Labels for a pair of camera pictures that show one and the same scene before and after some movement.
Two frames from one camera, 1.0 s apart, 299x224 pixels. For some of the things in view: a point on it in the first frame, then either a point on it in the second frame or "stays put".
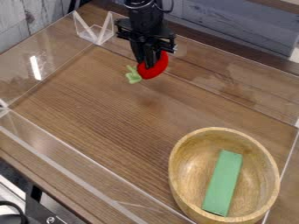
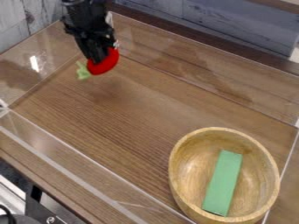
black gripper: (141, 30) → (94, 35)
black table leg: (37, 192) stays put
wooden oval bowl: (224, 175) stays put
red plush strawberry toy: (158, 67) → (107, 66)
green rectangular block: (220, 197) stays put
